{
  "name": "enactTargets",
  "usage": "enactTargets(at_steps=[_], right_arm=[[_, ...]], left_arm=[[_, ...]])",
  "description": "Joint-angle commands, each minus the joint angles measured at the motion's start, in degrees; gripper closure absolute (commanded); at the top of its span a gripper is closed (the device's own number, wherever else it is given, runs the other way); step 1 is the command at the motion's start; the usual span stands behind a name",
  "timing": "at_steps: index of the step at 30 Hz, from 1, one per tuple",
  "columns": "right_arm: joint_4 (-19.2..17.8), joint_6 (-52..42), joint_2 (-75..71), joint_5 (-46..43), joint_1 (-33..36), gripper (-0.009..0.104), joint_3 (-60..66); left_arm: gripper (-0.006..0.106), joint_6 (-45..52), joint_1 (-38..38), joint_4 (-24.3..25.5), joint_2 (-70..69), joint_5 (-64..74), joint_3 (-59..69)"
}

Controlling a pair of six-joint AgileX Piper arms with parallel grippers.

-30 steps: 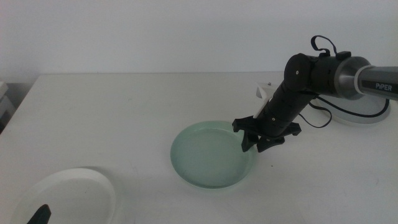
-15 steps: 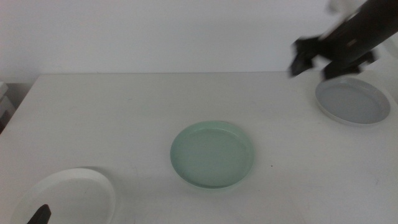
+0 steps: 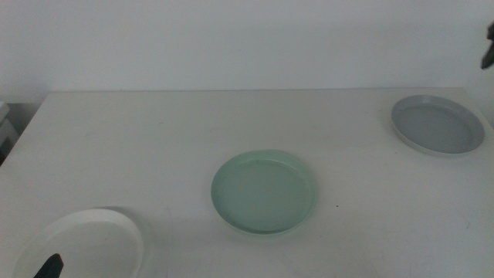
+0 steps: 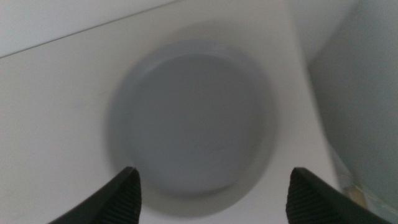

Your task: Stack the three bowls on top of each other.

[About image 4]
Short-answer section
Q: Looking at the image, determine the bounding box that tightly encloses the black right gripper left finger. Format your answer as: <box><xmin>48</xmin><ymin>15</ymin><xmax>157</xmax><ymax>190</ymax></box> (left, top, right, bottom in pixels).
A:
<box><xmin>48</xmin><ymin>166</ymin><xmax>142</xmax><ymax>224</ymax></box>

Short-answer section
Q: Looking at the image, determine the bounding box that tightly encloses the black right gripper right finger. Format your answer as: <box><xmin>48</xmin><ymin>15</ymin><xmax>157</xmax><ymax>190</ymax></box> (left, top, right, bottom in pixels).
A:
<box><xmin>285</xmin><ymin>167</ymin><xmax>392</xmax><ymax>224</ymax></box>

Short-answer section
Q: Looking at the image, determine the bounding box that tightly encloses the grey shallow bowl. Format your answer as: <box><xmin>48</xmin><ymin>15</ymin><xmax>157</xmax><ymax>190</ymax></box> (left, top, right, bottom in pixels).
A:
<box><xmin>107</xmin><ymin>40</ymin><xmax>277</xmax><ymax>217</ymax></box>

